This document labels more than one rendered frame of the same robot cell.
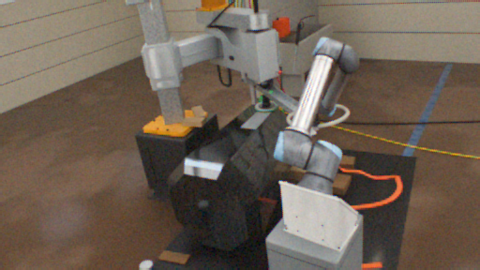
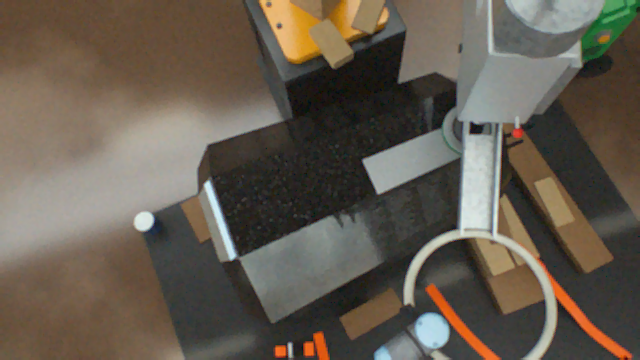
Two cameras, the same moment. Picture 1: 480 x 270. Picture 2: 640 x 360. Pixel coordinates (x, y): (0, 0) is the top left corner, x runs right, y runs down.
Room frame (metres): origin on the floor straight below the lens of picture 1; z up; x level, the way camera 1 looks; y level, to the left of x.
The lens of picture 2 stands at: (2.45, -0.42, 2.76)
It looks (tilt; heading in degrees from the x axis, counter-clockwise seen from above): 73 degrees down; 44
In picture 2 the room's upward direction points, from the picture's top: 9 degrees counter-clockwise
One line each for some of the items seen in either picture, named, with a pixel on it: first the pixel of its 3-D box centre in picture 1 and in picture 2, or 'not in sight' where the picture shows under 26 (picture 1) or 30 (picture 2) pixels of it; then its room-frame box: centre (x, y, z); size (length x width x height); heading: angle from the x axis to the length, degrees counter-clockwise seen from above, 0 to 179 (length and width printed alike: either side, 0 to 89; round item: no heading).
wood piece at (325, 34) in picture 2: (193, 122); (331, 43); (3.40, 0.35, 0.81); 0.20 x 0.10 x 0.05; 67
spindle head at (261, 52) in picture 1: (255, 54); (506, 41); (3.43, -0.31, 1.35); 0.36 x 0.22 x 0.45; 31
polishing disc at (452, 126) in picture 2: (266, 106); (471, 128); (3.36, -0.35, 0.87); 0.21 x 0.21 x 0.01
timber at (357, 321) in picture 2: not in sight; (371, 313); (2.61, -0.42, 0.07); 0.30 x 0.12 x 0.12; 154
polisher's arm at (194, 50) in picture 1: (181, 53); not in sight; (3.68, 0.37, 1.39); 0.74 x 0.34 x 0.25; 123
